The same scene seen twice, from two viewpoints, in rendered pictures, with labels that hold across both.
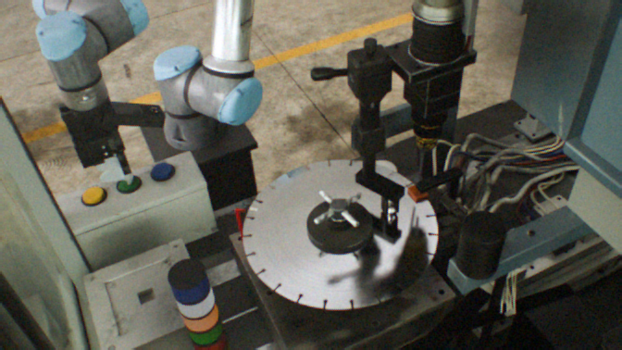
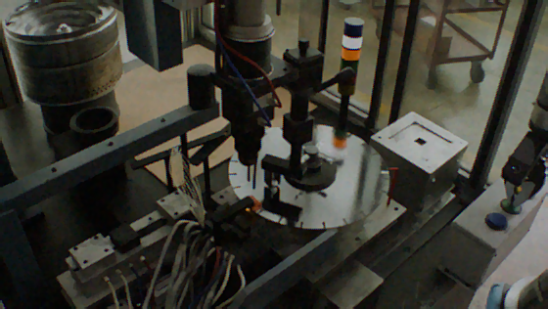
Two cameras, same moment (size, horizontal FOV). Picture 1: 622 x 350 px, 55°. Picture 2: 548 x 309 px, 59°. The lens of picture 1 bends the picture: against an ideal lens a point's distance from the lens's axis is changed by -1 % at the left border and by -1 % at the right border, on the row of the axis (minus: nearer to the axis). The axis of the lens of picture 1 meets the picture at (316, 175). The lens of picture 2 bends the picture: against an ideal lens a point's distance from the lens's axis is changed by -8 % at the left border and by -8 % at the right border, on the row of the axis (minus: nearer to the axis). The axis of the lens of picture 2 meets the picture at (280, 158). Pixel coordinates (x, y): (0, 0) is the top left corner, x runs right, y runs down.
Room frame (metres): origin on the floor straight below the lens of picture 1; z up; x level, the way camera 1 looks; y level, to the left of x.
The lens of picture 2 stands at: (1.41, -0.39, 1.63)
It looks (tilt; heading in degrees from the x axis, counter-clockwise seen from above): 39 degrees down; 158
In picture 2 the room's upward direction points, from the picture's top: 3 degrees clockwise
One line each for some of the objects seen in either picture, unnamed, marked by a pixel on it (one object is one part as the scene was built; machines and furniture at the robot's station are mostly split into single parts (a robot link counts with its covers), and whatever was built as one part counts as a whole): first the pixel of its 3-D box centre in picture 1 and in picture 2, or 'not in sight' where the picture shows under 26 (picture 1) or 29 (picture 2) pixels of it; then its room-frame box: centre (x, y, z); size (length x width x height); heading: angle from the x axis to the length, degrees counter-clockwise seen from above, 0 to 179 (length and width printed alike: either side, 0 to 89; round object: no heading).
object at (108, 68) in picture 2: not in sight; (71, 69); (0.02, -0.50, 0.93); 0.31 x 0.31 x 0.36
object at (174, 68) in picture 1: (183, 78); not in sight; (1.19, 0.30, 0.91); 0.13 x 0.12 x 0.14; 54
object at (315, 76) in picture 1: (341, 77); (327, 75); (0.73, -0.05, 1.21); 0.08 x 0.06 x 0.03; 113
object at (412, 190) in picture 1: (435, 192); (235, 220); (0.74, -0.21, 0.93); 0.10 x 0.03 x 0.07; 113
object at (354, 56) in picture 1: (369, 99); (299, 93); (0.71, -0.09, 1.17); 0.06 x 0.05 x 0.20; 104
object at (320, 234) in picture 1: (339, 220); (310, 165); (0.66, -0.03, 0.96); 0.11 x 0.11 x 0.03
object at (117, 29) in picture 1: (107, 20); not in sight; (0.94, 0.34, 1.21); 0.11 x 0.11 x 0.08; 54
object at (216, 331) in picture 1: (204, 324); (349, 63); (0.43, 0.16, 1.05); 0.05 x 0.04 x 0.03; 23
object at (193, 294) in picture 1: (189, 281); (353, 26); (0.43, 0.16, 1.14); 0.05 x 0.04 x 0.03; 23
